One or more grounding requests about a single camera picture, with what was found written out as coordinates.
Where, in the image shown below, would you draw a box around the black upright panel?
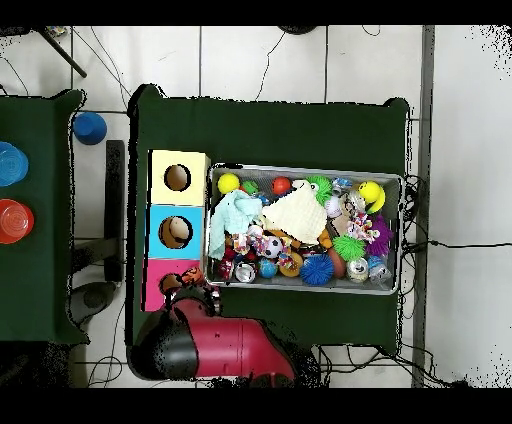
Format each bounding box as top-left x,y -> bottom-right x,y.
103,139 -> 126,283

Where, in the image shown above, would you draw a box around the blue spiky ball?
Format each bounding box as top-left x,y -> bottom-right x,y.
298,253 -> 336,287

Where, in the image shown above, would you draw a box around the silver wire mesh bin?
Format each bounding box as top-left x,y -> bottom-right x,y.
203,161 -> 405,297

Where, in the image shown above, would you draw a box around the orange tiger plush toy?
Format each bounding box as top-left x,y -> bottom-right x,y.
179,266 -> 208,286

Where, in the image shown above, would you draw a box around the plain yellow ball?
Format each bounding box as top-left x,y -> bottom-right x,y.
216,172 -> 241,196

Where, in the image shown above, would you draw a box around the black tripod leg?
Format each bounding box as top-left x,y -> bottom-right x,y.
37,27 -> 88,78

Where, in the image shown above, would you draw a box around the red plastic bowl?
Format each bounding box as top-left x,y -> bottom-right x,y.
0,198 -> 36,245

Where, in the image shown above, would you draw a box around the yellow smiley ball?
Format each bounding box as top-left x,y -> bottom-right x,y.
357,180 -> 387,214

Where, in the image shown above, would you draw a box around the cream waffle cloth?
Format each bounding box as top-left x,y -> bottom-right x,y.
261,185 -> 329,246

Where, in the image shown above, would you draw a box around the wooden box with three holes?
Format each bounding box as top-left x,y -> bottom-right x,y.
141,149 -> 212,314

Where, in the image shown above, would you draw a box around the black power cable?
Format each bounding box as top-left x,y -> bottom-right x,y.
401,238 -> 512,252

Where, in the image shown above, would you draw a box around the thin black floor cable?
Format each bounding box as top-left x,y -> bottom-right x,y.
254,31 -> 287,101

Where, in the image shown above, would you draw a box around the purple spiky monster toy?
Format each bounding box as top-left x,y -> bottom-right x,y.
365,215 -> 395,257

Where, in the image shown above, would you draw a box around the green furry toy with eyes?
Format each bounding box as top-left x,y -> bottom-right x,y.
305,174 -> 334,207

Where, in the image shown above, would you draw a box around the blue plastic cup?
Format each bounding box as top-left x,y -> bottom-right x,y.
72,111 -> 108,146

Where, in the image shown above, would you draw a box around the dark green side table cloth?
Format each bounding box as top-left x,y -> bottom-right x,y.
0,89 -> 89,345

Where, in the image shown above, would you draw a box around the mint green cloth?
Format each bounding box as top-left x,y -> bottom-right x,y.
207,189 -> 265,261

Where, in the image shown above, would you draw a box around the blue plastic bowl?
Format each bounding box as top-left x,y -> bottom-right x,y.
0,141 -> 30,188

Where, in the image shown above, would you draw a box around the dark stand base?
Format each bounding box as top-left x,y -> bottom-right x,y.
67,279 -> 120,326

